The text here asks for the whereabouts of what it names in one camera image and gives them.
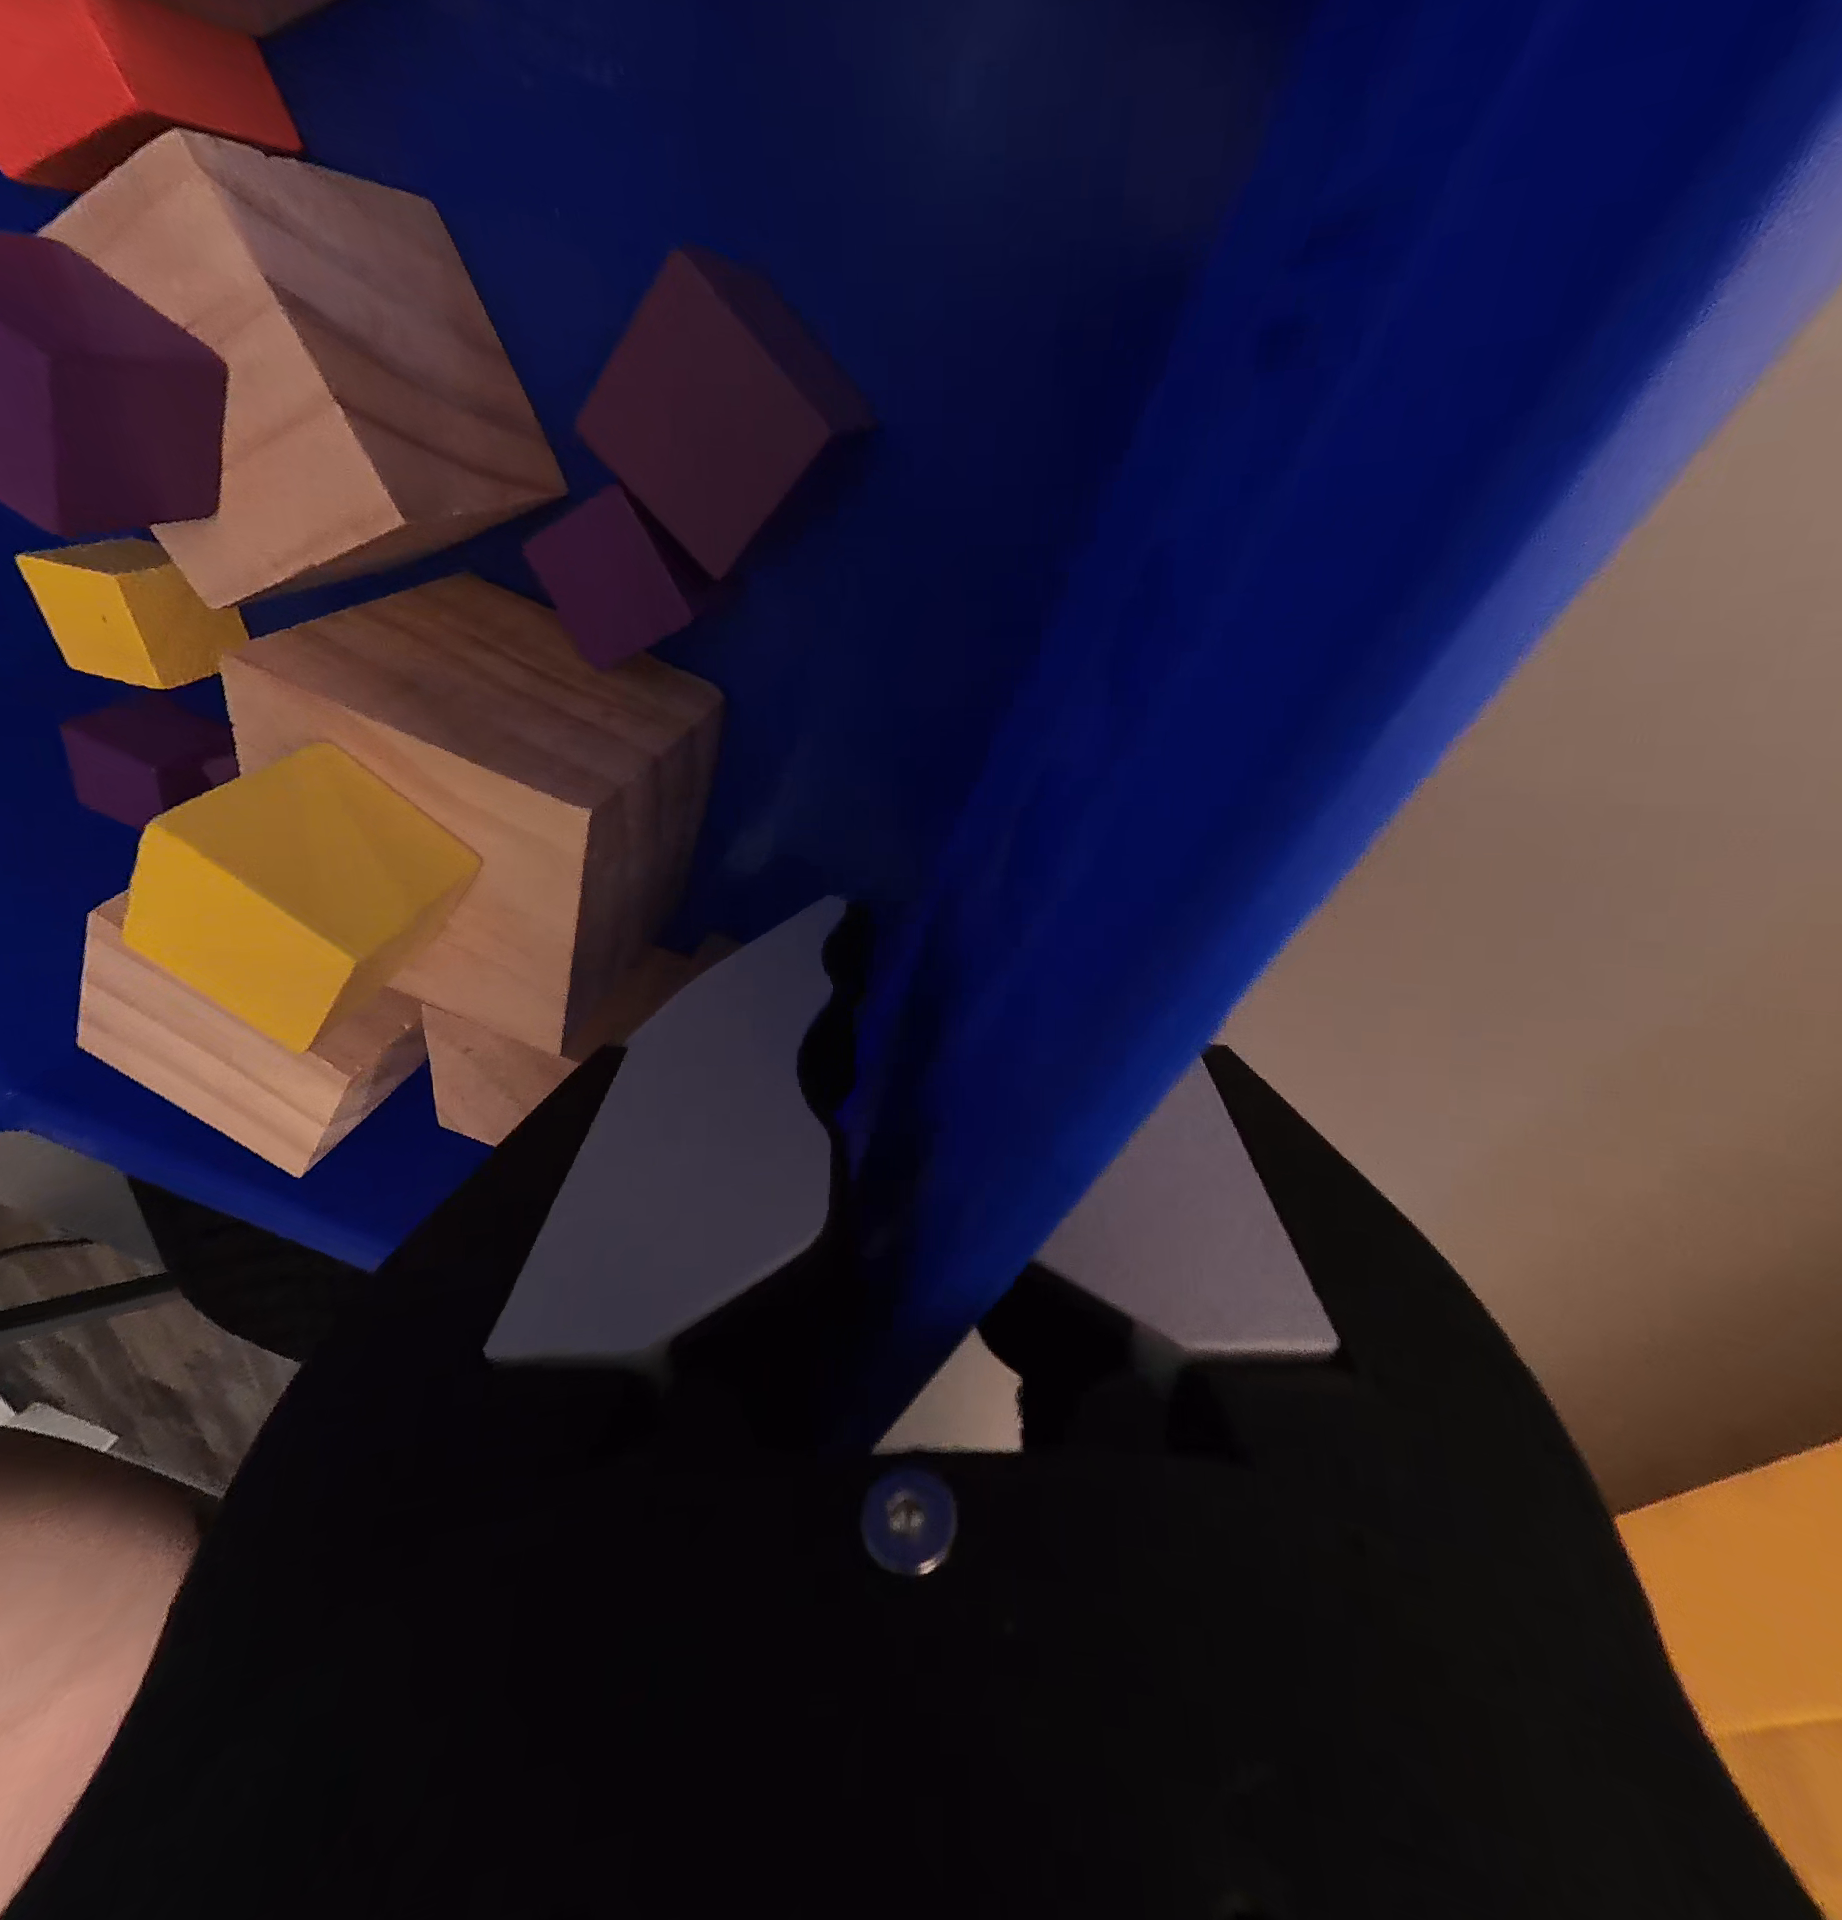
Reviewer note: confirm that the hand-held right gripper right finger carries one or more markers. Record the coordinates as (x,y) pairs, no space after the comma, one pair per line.
(1206,1260)

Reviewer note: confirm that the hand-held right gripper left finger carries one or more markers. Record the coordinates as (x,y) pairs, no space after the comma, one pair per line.
(666,1170)

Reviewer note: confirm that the blue plastic box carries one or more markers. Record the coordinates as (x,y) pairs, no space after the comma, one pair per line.
(1012,451)

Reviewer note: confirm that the pile of wooden cubes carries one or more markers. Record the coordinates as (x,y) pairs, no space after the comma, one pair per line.
(353,346)

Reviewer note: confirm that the person's left forearm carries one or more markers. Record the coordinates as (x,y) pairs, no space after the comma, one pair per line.
(52,1651)

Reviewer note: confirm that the yellow plastic box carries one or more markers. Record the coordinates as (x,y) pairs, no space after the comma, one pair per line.
(1776,1621)

